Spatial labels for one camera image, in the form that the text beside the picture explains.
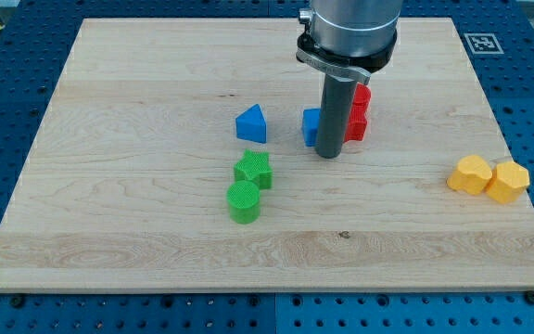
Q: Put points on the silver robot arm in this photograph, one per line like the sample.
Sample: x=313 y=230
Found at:
x=354 y=28

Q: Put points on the blue triangle block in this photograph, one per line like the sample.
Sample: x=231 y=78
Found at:
x=251 y=125

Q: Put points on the wooden board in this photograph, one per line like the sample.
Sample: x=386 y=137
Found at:
x=124 y=188

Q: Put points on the green star block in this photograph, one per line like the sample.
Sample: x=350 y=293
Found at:
x=254 y=166

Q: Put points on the green cylinder block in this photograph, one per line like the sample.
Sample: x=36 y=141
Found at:
x=244 y=202

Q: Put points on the blue cube block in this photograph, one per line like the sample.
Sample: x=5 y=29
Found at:
x=309 y=126

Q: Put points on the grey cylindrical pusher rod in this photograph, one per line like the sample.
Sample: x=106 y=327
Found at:
x=336 y=102

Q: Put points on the black clamp with silver lever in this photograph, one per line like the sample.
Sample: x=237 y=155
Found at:
x=357 y=69

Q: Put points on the yellow heart block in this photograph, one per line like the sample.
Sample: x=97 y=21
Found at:
x=471 y=175

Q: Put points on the yellow hexagon block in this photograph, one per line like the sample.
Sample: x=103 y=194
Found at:
x=509 y=181

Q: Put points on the black white fiducial marker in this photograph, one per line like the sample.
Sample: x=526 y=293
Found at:
x=483 y=43

